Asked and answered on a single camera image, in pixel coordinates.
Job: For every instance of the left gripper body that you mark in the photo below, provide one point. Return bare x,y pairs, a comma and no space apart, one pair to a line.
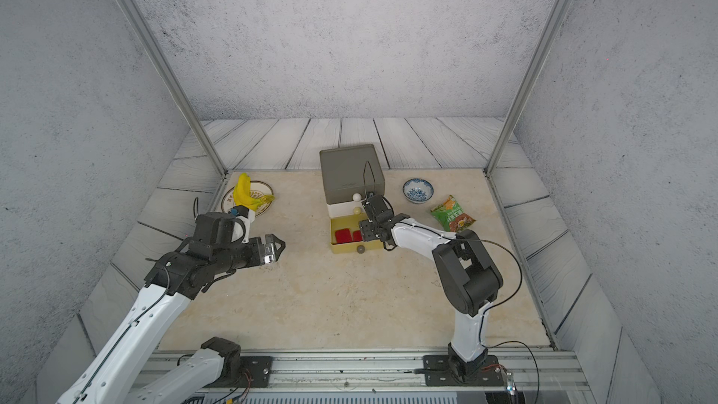
260,257

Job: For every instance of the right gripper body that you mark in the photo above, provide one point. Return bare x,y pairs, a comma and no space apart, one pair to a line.
369,229

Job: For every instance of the yellow bottom drawer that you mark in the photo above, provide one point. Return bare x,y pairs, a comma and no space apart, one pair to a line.
351,222

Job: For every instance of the white drawer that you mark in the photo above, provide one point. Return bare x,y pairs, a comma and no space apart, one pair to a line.
352,207

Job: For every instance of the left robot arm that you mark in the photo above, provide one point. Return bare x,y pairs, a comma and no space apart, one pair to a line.
220,247

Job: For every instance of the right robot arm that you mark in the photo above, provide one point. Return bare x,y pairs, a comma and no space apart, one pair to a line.
468,275

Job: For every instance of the three-drawer storage cabinet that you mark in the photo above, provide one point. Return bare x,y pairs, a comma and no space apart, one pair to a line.
350,174

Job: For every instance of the blue white porcelain bowl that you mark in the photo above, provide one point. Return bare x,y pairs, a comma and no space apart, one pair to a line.
418,191

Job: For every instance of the yellow banana bunch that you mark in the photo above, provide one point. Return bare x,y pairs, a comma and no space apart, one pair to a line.
254,195

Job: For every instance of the cream round plate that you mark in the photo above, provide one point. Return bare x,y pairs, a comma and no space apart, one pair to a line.
227,202

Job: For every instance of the green snack bag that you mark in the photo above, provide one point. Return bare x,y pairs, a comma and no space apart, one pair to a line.
451,215

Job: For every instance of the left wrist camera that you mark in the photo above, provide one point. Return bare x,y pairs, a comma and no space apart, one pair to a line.
243,218

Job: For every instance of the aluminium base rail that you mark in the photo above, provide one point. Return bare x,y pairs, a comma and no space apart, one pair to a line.
510,375

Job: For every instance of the left metal frame post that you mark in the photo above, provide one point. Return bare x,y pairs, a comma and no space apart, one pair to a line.
153,50

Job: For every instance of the metal frame post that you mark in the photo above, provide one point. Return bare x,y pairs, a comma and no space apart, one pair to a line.
153,50
550,31

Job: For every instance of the right metal frame post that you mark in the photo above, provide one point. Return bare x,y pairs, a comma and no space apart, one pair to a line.
550,31

